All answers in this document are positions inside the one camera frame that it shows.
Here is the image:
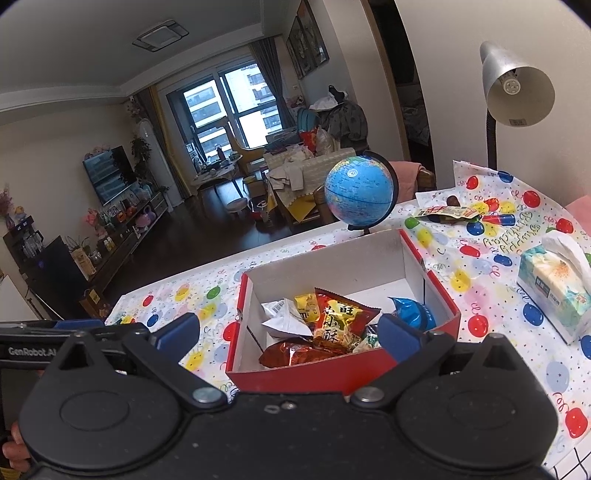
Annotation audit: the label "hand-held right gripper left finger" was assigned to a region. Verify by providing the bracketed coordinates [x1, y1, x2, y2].
[45, 312, 229, 412]

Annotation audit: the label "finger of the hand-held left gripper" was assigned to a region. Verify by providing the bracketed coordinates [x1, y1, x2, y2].
[0, 319, 106, 330]
[0, 329, 89, 371]

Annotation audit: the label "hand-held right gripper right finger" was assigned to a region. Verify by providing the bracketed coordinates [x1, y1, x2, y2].
[348, 314, 532, 412]

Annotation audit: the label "blue snack packet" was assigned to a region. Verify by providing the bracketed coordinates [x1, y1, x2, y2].
[387, 296, 437, 333]

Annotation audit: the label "red and gold snack packet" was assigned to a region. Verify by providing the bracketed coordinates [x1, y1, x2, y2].
[311, 287, 382, 356]

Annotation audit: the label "yellow snack packet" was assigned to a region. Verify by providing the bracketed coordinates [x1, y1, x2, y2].
[294, 293, 321, 324]

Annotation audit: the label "red foil snack packet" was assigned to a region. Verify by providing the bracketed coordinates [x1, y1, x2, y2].
[259, 337, 354, 368]

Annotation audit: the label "silver white snack packet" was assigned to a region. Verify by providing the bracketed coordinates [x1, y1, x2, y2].
[261, 298, 314, 337]

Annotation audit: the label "red cardboard box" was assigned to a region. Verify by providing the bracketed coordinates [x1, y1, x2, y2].
[225, 228, 462, 398]

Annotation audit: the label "person's left hand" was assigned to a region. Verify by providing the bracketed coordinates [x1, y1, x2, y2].
[0, 422, 33, 472]

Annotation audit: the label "black cabinet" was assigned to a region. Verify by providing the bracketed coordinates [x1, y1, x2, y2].
[2, 217, 93, 319]

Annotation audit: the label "dark TV cabinet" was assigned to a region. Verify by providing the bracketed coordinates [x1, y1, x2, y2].
[69, 187, 169, 287]

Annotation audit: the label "balloon-print tablecloth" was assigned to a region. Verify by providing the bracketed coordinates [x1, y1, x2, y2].
[105, 159, 591, 480]

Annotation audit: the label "flat colourful snack packet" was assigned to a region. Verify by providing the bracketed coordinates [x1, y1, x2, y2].
[413, 206, 483, 224]

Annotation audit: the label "dried flowers in vase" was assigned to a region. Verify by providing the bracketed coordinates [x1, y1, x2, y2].
[0, 185, 17, 229]

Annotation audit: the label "blue globe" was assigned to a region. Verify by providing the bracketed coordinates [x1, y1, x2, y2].
[324, 150, 399, 236]

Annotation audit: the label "television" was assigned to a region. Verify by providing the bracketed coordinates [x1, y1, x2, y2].
[83, 145, 137, 206]

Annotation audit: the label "tissue pack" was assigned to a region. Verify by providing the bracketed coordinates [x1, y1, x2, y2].
[516, 230, 591, 344]

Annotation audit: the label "white standing air conditioner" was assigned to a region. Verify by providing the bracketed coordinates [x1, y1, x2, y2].
[139, 119, 169, 208]

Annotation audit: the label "green potted plant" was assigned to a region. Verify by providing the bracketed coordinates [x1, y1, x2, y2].
[130, 134, 152, 178]

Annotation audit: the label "sofa with cream cover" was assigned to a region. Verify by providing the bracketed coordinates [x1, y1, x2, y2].
[265, 148, 358, 222]

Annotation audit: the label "yellow armchair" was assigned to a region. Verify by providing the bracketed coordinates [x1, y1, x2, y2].
[226, 115, 266, 174]

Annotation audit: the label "brown and yellow curtain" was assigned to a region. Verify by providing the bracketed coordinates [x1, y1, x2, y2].
[139, 85, 185, 199]

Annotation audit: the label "pink cushion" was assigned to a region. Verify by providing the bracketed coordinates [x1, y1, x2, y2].
[564, 195, 591, 223]

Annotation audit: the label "white grid-pattern sheet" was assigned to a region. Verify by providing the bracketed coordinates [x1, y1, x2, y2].
[547, 455, 591, 480]

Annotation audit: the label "pile of clothes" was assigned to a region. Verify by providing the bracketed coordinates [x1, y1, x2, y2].
[309, 85, 370, 148]

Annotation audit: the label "teal armchair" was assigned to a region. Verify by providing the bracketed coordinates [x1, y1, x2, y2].
[295, 107, 319, 134]

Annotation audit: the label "large window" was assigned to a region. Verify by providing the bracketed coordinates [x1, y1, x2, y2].
[166, 58, 283, 153]

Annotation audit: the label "grey curtain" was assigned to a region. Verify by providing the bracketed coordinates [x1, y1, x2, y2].
[252, 38, 296, 139]

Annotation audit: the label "silver desk lamp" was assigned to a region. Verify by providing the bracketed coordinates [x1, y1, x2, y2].
[479, 41, 556, 171]

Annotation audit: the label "ceiling light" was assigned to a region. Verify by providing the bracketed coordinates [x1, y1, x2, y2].
[131, 19, 190, 51]

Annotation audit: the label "dark framed wall picture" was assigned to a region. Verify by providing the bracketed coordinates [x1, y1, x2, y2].
[285, 17, 308, 80]
[298, 0, 331, 70]

